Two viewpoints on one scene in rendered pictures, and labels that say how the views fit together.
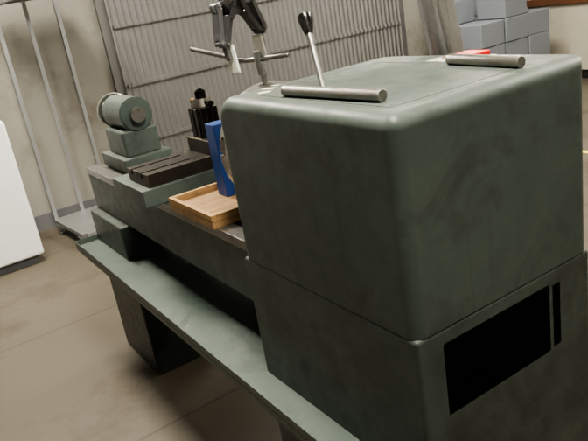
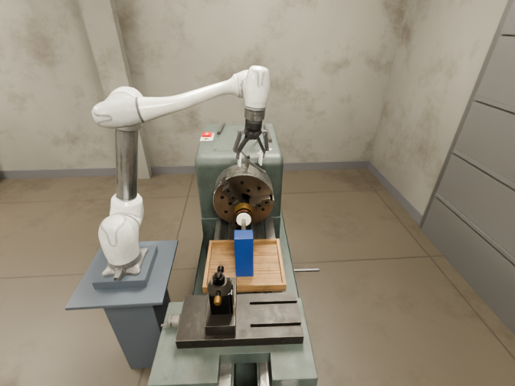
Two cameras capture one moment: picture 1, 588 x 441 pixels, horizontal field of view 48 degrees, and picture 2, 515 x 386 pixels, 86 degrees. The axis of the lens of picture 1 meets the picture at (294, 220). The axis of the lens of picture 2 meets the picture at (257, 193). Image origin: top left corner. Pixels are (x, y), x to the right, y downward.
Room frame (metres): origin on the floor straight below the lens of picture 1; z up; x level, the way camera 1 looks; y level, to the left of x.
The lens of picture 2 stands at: (2.74, 0.64, 1.87)
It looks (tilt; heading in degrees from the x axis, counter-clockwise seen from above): 32 degrees down; 208
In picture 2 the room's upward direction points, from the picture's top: straight up
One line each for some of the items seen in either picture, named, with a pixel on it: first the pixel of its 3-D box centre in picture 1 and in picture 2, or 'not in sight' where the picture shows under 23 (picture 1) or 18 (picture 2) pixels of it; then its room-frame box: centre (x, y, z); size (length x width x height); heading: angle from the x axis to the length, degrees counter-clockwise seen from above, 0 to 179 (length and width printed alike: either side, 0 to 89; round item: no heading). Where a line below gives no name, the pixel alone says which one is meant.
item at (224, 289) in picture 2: (201, 101); (219, 284); (2.25, 0.24, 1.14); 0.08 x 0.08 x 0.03
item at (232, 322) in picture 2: (213, 143); (222, 304); (2.23, 0.23, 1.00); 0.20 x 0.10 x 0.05; 30
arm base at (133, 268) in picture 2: not in sight; (123, 261); (2.15, -0.43, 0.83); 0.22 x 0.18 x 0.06; 32
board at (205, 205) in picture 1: (241, 194); (244, 263); (1.92, 0.14, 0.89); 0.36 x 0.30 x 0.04; 120
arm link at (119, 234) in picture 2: not in sight; (119, 236); (2.13, -0.45, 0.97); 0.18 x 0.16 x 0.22; 39
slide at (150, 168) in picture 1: (196, 160); (240, 318); (2.22, 0.30, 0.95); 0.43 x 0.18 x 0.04; 120
